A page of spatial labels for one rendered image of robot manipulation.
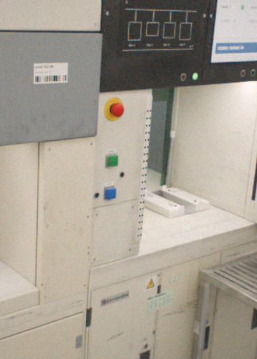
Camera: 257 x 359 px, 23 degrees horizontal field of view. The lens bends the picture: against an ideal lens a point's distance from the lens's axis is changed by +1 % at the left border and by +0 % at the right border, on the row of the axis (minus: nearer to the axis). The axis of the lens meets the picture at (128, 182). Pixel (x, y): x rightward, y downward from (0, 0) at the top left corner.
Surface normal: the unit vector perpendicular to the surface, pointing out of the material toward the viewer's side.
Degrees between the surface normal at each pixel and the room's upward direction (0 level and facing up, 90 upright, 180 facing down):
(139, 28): 90
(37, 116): 90
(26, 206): 90
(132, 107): 90
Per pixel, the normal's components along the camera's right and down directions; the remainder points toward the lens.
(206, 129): -0.78, 0.14
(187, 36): 0.62, 0.27
